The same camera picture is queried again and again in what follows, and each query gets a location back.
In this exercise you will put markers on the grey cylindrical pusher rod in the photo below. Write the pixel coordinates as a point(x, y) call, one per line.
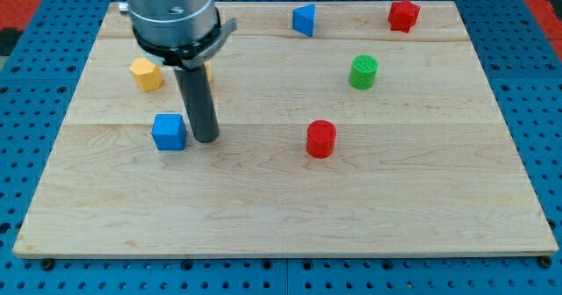
point(198, 102)

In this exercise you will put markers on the black and grey clamp ring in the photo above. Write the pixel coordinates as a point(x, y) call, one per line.
point(182, 43)

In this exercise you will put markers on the blue cube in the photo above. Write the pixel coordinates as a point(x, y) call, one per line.
point(169, 132)

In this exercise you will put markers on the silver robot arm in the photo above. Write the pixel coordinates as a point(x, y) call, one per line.
point(171, 10)

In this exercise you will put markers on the yellow hexagon block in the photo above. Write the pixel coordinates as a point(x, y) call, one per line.
point(146, 75)

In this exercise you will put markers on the yellow block behind rod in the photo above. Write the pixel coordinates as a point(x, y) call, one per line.
point(208, 71)

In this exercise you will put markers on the blue triangle block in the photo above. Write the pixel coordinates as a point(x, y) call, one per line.
point(303, 19)

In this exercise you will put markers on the red cylinder block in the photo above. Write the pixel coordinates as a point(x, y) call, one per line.
point(320, 138)

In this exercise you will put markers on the wooden board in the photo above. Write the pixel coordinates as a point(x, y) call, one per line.
point(423, 166)

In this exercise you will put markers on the green cylinder block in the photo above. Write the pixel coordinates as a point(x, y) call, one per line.
point(363, 71)

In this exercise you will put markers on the red star block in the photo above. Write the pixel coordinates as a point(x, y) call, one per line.
point(403, 15)

